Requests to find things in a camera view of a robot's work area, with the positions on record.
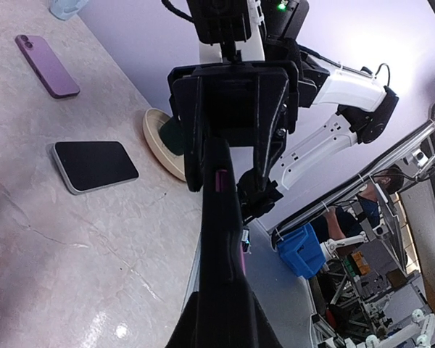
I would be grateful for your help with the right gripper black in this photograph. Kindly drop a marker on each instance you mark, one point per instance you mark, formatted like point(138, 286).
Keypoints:
point(244, 99)

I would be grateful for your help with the purple-edged phone screen up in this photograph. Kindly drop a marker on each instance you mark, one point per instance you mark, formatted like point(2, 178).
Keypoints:
point(233, 234)

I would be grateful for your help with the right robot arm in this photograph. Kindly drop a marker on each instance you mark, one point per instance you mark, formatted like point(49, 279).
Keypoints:
point(338, 106)

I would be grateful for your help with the white-edged phone screen up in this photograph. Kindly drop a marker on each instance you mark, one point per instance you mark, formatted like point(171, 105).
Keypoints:
point(87, 166)

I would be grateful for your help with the purple phone back up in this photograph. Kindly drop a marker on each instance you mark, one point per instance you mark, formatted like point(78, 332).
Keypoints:
point(47, 66)

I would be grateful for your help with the dark green mug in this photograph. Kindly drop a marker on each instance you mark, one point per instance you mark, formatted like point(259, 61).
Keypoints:
point(171, 135)

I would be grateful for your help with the beige plate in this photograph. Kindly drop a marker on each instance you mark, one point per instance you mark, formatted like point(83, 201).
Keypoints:
point(153, 120)

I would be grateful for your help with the blue storage bin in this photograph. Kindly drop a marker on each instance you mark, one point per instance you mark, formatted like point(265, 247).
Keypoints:
point(301, 251)

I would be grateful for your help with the light blue mug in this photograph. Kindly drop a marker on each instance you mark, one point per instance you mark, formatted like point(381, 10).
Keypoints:
point(66, 9)

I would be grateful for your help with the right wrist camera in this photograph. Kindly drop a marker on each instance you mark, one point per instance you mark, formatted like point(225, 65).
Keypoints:
point(228, 31)

